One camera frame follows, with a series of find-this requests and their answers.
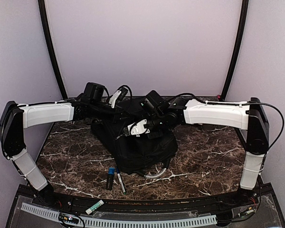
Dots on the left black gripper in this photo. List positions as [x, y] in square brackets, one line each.
[117, 113]

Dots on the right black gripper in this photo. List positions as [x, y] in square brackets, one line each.
[156, 135]

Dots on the black student backpack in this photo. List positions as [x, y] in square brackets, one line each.
[135, 154]

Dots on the blue cap white pen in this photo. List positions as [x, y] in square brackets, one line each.
[121, 182]

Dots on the white green glue stick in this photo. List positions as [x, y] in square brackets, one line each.
[94, 207]

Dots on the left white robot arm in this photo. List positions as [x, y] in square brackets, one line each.
[18, 117]

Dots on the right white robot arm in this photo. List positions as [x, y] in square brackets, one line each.
[186, 108]

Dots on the blue cap black highlighter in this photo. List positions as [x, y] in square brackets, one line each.
[110, 178]

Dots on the small green circuit board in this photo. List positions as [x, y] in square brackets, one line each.
[67, 219]

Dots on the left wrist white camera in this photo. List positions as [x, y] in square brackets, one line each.
[119, 94]

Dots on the wrist white camera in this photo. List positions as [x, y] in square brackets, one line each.
[119, 94]
[136, 129]

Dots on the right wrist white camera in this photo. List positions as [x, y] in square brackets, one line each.
[136, 129]

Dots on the black front table rail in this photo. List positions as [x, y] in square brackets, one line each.
[220, 204]

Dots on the left black frame post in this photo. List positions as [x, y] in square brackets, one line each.
[50, 48]

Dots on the black frame post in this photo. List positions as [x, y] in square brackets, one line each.
[50, 48]
[236, 49]

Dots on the white slotted cable duct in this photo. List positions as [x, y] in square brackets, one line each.
[118, 220]

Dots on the right black frame post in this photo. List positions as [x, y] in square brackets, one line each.
[236, 49]

